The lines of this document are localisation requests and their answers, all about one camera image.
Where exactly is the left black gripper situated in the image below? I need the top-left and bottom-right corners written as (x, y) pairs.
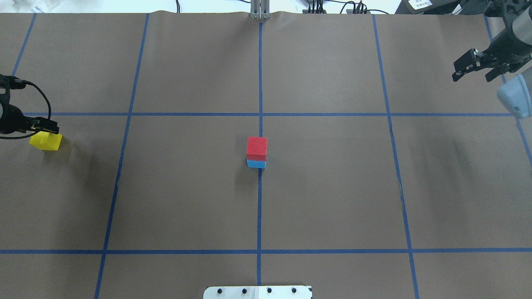
top-left (0, 74), bottom-right (59, 135)

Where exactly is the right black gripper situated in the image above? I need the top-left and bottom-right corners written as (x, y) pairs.
top-left (452, 28), bottom-right (532, 83)

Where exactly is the yellow foam cube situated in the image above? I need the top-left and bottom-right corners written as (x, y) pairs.
top-left (29, 131), bottom-right (63, 151)

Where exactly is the blue foam cube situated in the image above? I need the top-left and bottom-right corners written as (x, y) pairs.
top-left (246, 159), bottom-right (266, 169)

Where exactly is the red foam cube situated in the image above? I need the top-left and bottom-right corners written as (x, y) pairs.
top-left (246, 136), bottom-right (268, 162)

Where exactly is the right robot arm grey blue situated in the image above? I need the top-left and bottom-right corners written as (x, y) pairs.
top-left (452, 0), bottom-right (532, 119)

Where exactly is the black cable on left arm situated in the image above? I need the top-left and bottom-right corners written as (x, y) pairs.
top-left (0, 77), bottom-right (52, 140)

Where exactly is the aluminium frame post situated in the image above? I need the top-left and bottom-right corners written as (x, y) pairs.
top-left (249, 0), bottom-right (271, 21)

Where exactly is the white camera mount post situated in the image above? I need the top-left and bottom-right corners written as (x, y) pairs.
top-left (203, 285), bottom-right (313, 299)

